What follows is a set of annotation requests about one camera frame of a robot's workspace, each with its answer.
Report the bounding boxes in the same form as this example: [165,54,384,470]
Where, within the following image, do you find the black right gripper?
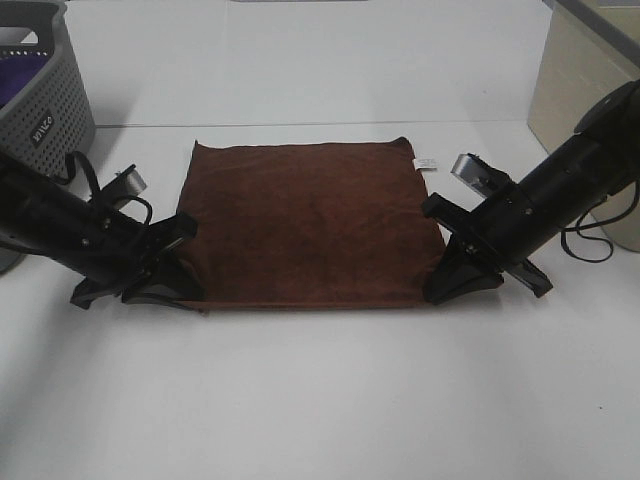
[422,185,553,305]

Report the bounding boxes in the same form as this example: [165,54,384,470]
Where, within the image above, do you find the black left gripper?
[70,197,205,310]

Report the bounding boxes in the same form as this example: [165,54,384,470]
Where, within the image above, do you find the brown towel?
[178,137,444,310]

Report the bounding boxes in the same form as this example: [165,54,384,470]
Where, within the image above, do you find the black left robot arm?
[1,151,204,309]

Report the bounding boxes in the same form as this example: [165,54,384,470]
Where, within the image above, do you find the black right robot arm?
[422,81,639,305]

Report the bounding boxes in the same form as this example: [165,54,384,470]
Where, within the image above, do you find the grey perforated laundry basket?
[1,1,96,175]

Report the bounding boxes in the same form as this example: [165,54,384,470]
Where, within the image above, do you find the beige bin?
[524,1,639,251]

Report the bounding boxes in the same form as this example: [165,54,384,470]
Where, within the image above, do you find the purple towel in basket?
[0,56,47,107]

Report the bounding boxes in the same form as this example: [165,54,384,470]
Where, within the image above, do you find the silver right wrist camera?
[451,153,511,198]

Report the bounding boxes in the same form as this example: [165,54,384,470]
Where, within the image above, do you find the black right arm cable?
[559,179,640,262]

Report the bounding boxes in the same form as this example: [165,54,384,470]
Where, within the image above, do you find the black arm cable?
[559,179,640,262]
[42,151,154,229]

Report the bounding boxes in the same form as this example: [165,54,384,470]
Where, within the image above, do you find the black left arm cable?
[42,151,154,229]

